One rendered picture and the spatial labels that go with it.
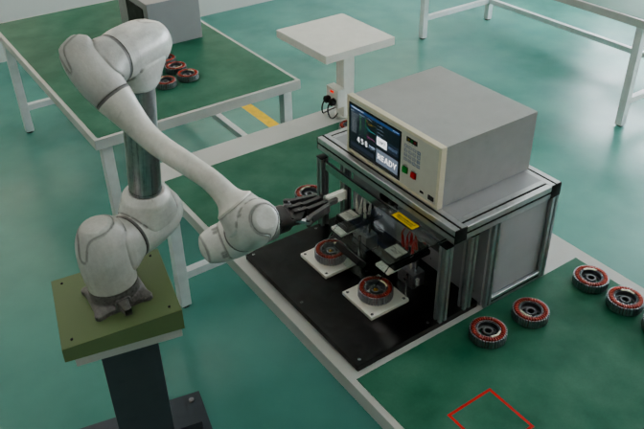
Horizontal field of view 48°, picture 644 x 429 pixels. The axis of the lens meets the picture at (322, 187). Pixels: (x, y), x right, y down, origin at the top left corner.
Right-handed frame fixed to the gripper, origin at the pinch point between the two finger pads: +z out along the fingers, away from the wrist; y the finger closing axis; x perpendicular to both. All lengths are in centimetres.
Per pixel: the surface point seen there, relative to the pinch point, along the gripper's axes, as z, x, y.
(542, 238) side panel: 64, -27, 25
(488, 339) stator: 27, -39, 39
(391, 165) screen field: 25.6, -1.4, -6.2
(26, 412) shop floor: -87, -118, -91
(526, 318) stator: 43, -39, 39
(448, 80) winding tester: 58, 14, -18
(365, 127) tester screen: 25.6, 5.8, -19.3
